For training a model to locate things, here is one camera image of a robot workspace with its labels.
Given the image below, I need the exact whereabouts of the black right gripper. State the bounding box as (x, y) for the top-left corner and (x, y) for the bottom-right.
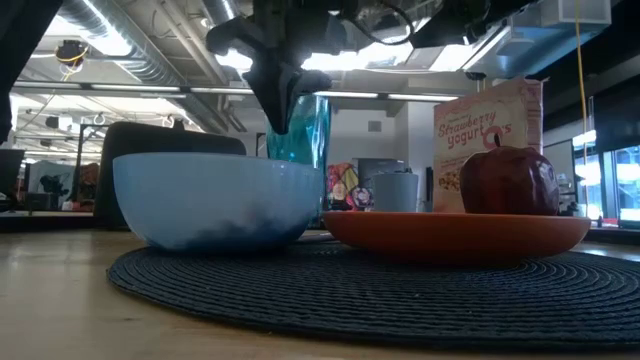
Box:
(204, 0), (361, 135)

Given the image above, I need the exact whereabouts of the teal drinking glass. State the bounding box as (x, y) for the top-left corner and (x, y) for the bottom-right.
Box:
(264, 93), (332, 226)

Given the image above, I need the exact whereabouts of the red apple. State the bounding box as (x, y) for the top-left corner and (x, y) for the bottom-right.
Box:
(458, 133), (561, 217)

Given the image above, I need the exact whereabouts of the colourful patchwork object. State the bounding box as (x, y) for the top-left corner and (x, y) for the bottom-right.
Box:
(327, 162), (374, 211)

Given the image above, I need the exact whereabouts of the blue bowl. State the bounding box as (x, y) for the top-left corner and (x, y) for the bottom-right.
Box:
(112, 152), (324, 253)

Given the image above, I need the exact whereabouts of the black two-slot toaster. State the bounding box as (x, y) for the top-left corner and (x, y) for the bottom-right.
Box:
(93, 121), (249, 231)

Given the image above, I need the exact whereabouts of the long ceiling light bar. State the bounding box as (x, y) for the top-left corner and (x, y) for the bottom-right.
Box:
(9, 79), (461, 105)

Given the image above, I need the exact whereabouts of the orange plate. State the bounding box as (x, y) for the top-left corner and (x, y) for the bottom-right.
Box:
(322, 210), (593, 264)

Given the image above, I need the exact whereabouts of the round dark woven placemat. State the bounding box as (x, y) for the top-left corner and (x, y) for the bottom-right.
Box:
(107, 234), (640, 351)

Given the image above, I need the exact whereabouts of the dark monitor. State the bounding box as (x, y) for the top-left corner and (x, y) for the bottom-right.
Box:
(0, 148), (25, 201)

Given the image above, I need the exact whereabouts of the silver ventilation duct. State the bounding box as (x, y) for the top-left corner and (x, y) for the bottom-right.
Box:
(64, 0), (231, 131)

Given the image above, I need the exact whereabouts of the ceiling cable reel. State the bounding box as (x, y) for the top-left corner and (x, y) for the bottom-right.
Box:
(54, 39), (90, 69)

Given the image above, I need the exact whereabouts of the yellow hanging cable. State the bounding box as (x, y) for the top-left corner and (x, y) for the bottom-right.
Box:
(573, 0), (590, 151)

